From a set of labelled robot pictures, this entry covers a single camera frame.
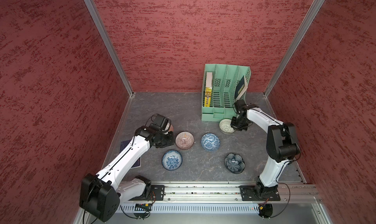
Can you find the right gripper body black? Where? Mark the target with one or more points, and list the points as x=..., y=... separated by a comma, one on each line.
x=240, y=123

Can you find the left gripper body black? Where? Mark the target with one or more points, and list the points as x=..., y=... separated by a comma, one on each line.
x=165, y=140

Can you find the green triangle white bowl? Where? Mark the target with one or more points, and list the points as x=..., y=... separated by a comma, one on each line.
x=225, y=126

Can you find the pink striped bowl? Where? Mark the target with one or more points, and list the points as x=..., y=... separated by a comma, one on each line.
x=184, y=140

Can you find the dark petal pattern bowl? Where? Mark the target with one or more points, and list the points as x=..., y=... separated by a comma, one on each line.
x=234, y=163

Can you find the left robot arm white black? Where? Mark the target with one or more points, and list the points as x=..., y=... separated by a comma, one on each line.
x=102, y=193

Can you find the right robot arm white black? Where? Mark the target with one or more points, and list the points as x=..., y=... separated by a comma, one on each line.
x=282, y=144

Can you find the blue floral bowl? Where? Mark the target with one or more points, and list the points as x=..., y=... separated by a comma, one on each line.
x=172, y=160

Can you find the blue damask bowl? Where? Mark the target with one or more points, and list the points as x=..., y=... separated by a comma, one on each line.
x=210, y=142

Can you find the dark green book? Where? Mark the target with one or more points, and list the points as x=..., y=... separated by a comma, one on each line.
x=241, y=88

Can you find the purple book yellow label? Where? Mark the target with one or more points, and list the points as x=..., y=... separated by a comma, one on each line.
x=124, y=147

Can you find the green plastic file organizer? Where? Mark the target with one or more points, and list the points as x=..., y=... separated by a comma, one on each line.
x=225, y=79

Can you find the yellow white book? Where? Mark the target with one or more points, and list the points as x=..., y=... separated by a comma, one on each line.
x=208, y=89

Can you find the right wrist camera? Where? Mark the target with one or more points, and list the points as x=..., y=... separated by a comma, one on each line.
x=240, y=106

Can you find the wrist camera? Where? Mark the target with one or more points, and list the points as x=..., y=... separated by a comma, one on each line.
x=240, y=106
x=160, y=123

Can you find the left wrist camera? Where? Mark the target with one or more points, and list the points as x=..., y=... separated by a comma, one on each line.
x=160, y=123

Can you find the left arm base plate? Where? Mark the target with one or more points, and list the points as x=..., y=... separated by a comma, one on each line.
x=153, y=193

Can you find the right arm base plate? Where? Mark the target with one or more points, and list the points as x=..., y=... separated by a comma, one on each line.
x=246, y=193

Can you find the aluminium rail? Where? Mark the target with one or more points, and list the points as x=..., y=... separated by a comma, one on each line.
x=230, y=192

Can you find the right corner aluminium post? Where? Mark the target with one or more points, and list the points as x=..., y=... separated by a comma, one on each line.
x=303, y=28

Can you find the corner aluminium post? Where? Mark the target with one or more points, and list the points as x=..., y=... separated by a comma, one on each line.
x=90, y=5
x=303, y=28

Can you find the left corner aluminium post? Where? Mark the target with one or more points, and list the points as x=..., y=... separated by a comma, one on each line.
x=90, y=5

